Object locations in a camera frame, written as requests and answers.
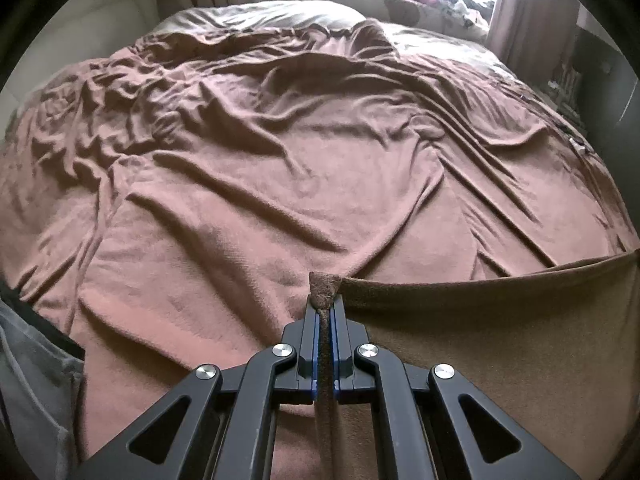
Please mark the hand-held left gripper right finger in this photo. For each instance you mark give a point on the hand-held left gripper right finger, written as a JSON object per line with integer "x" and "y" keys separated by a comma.
{"x": 345, "y": 355}

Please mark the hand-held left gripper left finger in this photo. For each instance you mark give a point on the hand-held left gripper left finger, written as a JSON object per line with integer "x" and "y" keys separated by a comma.
{"x": 305, "y": 355}

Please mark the brown printed t-shirt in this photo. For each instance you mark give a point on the brown printed t-shirt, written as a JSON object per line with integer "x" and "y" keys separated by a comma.
{"x": 475, "y": 340}

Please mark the pinkish brown blanket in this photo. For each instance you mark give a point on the pinkish brown blanket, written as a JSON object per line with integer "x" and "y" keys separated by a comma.
{"x": 250, "y": 160}

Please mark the grey cloth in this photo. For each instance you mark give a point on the grey cloth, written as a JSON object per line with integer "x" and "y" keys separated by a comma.
{"x": 35, "y": 385}

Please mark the white bed sheet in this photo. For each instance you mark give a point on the white bed sheet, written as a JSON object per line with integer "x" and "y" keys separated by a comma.
{"x": 260, "y": 15}

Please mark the white brown patched long pillow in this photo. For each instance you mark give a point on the white brown patched long pillow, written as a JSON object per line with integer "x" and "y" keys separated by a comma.
{"x": 415, "y": 10}

